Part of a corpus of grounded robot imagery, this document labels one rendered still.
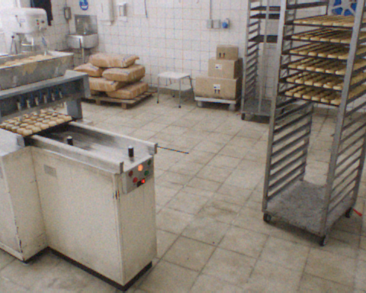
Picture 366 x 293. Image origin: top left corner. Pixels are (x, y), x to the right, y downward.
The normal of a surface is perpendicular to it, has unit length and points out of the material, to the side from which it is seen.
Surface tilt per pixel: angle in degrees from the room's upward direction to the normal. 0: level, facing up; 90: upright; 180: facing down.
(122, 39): 90
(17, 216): 90
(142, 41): 90
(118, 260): 90
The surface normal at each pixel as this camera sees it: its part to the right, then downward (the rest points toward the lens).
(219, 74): -0.52, 0.40
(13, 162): 0.83, 0.22
